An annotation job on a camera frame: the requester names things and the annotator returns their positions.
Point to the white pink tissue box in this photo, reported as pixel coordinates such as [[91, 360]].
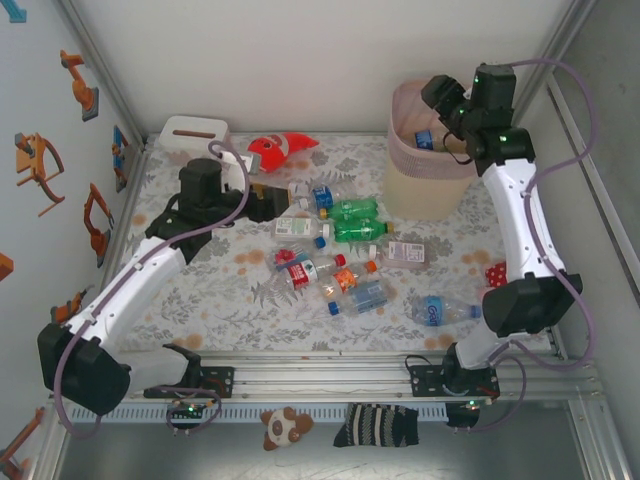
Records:
[[195, 140]]

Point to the blue label bottle white cap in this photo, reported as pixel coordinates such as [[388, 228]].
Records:
[[322, 196]]

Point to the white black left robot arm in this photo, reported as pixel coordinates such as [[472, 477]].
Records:
[[130, 285]]

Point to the green Sprite plastic bottle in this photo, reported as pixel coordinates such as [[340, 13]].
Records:
[[355, 207], [360, 231]]

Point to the pale blue label bottle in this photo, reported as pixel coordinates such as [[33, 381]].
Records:
[[367, 296]]

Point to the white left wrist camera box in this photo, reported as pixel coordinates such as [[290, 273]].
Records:
[[242, 162]]

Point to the red label red cap bottle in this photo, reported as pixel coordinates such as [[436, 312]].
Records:
[[302, 276]]

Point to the orange label orange cap bottle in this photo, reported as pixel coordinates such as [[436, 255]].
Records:
[[345, 280]]

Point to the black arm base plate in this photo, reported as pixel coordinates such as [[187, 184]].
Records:
[[425, 380], [220, 380]]

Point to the small circuit board green LED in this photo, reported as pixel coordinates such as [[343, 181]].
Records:
[[472, 403], [189, 410]]

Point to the aluminium frame post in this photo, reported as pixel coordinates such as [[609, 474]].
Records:
[[105, 70], [575, 15]]

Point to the beige ribbed waste bin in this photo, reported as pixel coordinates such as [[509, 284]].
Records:
[[420, 195]]

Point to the pink flower label bottle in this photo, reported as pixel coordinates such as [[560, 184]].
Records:
[[285, 256]]

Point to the orange claw wall sticker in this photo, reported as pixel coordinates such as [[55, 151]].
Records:
[[27, 162]]

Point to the red fish plush toy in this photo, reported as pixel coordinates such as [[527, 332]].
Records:
[[270, 152]]

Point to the floral print tablecloth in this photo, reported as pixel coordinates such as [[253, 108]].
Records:
[[225, 310]]

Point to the aluminium rail frame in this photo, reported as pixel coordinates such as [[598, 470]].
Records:
[[325, 375]]

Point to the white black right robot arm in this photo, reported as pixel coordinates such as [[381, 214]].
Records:
[[520, 215]]

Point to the blue and orange wall sticker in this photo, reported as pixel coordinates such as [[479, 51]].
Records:
[[120, 150]]

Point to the black white striped sock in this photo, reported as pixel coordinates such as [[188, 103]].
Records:
[[375, 425]]

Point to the pink plush toy polka dots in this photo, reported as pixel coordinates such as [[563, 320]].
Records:
[[496, 274]]

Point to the white green label bottle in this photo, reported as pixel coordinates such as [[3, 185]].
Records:
[[295, 226]]

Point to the Ganten water bottle blue cap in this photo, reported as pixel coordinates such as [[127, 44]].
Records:
[[432, 310]]

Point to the pink plastic bin liner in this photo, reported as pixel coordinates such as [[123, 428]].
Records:
[[400, 150]]

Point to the brown white panda plush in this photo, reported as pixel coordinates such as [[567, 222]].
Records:
[[282, 430]]

